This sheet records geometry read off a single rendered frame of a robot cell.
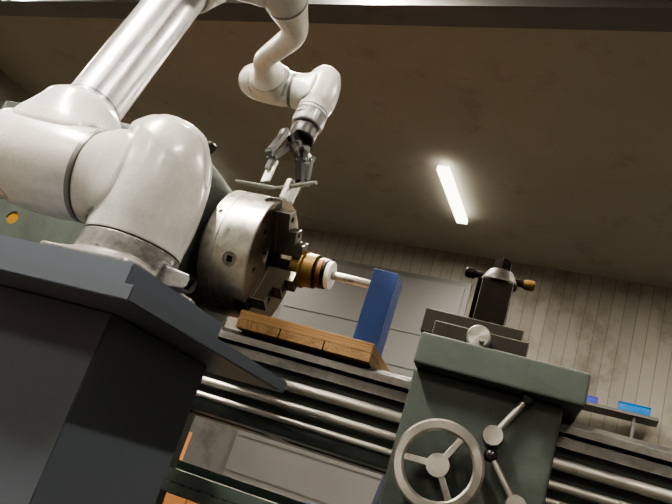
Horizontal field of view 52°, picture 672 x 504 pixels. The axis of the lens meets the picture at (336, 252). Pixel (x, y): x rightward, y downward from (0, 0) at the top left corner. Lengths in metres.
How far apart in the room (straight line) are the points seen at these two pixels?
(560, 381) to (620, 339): 7.36
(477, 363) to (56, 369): 0.70
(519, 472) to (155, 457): 0.60
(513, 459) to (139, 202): 0.75
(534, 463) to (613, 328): 7.41
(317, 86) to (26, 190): 1.03
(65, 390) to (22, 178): 0.38
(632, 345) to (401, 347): 2.69
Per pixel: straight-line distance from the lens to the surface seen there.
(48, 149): 1.14
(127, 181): 1.06
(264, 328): 1.46
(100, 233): 1.04
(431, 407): 1.28
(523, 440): 1.27
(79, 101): 1.21
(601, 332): 8.62
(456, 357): 1.26
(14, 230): 1.74
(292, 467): 8.89
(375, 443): 1.41
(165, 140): 1.08
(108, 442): 0.97
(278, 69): 1.99
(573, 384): 1.25
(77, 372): 0.91
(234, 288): 1.60
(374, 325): 1.56
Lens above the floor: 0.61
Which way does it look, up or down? 18 degrees up
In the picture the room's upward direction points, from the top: 18 degrees clockwise
